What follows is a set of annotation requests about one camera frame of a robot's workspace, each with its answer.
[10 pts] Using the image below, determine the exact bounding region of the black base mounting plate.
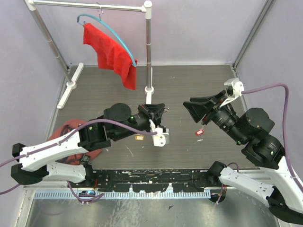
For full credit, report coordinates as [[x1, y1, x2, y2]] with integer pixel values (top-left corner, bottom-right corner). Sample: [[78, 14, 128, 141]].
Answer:
[[71, 169, 213, 193]]

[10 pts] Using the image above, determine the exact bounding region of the purple cable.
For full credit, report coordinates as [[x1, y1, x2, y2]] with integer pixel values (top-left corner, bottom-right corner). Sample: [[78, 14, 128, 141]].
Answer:
[[0, 118, 159, 215], [212, 82, 303, 211]]

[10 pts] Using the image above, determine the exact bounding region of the metal clothes rack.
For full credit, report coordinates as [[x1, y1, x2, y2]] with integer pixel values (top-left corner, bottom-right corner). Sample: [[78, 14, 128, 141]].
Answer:
[[25, 0, 154, 109]]

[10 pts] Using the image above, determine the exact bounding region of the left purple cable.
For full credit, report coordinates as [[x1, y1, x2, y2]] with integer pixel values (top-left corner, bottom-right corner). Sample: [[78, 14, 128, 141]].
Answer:
[[0, 118, 159, 215]]

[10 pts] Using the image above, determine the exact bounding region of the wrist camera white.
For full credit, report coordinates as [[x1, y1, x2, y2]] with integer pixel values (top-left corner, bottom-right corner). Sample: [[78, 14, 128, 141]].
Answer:
[[220, 78, 244, 107], [150, 120, 170, 147]]

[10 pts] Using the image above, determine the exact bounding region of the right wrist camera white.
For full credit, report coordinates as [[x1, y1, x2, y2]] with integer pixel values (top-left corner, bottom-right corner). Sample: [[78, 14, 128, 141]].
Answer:
[[220, 78, 244, 107]]

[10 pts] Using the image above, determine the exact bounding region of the key with red tag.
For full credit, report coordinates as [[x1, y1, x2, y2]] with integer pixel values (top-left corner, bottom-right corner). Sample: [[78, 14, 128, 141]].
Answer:
[[195, 125, 204, 136]]

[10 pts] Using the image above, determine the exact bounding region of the maroon shirt on table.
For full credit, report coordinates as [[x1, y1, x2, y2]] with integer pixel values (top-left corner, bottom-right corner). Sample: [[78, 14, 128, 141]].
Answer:
[[48, 119, 102, 165]]

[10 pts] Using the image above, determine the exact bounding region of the white slotted cable duct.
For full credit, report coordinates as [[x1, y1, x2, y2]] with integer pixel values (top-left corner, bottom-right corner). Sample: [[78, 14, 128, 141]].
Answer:
[[33, 189, 211, 200]]

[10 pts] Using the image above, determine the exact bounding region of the wire keyring with keys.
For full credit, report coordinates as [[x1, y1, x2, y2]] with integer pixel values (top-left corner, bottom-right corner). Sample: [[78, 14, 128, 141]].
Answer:
[[163, 107, 169, 113]]

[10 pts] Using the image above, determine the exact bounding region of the key with yellow tag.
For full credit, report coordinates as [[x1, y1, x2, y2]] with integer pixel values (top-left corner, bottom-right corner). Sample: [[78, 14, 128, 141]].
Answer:
[[135, 135, 145, 140]]

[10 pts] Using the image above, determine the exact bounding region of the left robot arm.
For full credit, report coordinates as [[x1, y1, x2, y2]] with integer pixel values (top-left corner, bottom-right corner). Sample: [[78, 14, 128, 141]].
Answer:
[[10, 103, 169, 187]]

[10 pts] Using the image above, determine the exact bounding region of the blue clothes hanger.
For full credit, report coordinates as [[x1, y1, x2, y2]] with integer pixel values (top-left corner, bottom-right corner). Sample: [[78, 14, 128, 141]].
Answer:
[[77, 13, 137, 67]]

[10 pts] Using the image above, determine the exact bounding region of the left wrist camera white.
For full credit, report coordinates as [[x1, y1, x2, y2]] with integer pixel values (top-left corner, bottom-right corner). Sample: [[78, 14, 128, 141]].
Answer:
[[150, 120, 170, 147]]

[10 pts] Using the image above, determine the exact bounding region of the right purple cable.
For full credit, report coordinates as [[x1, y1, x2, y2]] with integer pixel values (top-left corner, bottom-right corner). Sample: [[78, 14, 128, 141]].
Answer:
[[212, 82, 303, 211]]

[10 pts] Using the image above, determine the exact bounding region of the red shirt on hanger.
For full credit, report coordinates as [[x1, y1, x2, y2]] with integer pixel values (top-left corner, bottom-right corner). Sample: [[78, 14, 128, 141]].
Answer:
[[83, 23, 137, 90]]

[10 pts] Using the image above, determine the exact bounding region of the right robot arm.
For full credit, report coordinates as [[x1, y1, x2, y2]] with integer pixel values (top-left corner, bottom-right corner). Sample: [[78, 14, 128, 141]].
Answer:
[[183, 91, 303, 225]]

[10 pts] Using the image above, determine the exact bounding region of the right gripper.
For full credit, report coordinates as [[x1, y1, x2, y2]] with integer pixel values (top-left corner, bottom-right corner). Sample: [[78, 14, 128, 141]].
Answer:
[[181, 88, 246, 143]]

